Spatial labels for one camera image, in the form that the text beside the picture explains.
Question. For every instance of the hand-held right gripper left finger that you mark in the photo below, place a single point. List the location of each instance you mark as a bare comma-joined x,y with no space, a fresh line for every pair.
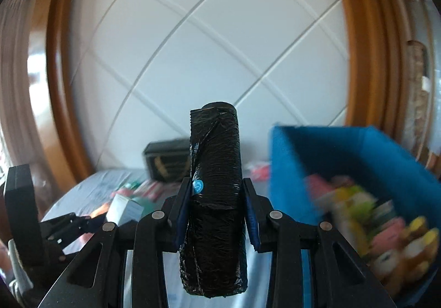
182,221

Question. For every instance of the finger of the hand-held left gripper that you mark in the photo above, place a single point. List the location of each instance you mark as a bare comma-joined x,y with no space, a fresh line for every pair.
69,220
81,232

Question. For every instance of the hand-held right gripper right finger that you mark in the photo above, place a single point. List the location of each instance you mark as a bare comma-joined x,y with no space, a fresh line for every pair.
252,225

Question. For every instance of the black garbage bag roll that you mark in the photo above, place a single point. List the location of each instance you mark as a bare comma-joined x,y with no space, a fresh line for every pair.
215,190

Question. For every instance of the small white carton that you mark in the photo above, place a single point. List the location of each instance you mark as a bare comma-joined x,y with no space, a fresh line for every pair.
124,208

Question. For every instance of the blue plastic storage container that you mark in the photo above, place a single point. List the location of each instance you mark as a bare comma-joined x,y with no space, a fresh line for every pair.
344,146

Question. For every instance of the pink wrapped packet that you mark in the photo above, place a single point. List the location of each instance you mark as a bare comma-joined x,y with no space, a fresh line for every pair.
153,189

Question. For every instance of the light blue bed sheet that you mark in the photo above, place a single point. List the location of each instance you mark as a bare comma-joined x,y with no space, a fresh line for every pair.
100,184

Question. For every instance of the pink and white cloth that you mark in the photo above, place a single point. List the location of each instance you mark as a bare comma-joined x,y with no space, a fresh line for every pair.
258,169

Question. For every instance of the small green packet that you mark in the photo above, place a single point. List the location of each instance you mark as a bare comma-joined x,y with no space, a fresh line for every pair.
129,186

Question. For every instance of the black gift bag gold print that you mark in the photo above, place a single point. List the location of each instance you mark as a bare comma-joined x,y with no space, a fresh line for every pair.
165,159

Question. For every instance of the pink tissue pack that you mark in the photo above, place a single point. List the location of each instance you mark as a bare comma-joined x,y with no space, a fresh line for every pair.
318,189

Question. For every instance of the green frog plush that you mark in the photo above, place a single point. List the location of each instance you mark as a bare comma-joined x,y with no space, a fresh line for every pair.
360,206

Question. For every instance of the pale pink curtain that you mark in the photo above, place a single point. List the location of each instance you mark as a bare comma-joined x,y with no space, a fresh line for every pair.
17,87

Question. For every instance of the wooden framed white headboard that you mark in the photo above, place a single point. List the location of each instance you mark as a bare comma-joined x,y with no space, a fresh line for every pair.
206,35

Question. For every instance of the brown patterned rolled carpet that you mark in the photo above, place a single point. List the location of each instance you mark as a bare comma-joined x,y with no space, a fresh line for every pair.
417,104

